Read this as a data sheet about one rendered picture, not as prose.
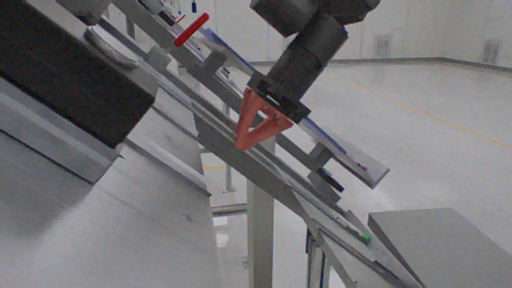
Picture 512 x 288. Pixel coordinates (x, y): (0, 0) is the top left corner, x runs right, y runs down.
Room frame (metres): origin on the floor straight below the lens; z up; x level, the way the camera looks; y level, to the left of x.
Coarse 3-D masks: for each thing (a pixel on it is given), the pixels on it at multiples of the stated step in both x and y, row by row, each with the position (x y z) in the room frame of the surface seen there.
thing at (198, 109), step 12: (156, 72) 0.41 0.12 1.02; (168, 84) 0.41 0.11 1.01; (180, 96) 0.41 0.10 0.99; (192, 108) 0.42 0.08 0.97; (204, 108) 0.43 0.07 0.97; (216, 120) 0.42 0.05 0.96; (228, 132) 0.43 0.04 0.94; (252, 156) 0.43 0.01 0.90; (264, 156) 0.44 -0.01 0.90; (276, 168) 0.44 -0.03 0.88; (288, 180) 0.45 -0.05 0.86; (300, 192) 0.45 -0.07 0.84; (324, 204) 0.46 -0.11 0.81; (336, 216) 0.46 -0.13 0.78
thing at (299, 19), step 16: (256, 0) 0.44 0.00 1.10; (272, 0) 0.42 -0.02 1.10; (288, 0) 0.42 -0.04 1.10; (304, 0) 0.43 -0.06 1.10; (368, 0) 0.44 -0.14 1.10; (272, 16) 0.43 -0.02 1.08; (288, 16) 0.42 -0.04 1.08; (304, 16) 0.43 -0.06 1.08; (336, 16) 0.47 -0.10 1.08; (352, 16) 0.45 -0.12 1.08; (288, 32) 0.43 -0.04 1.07
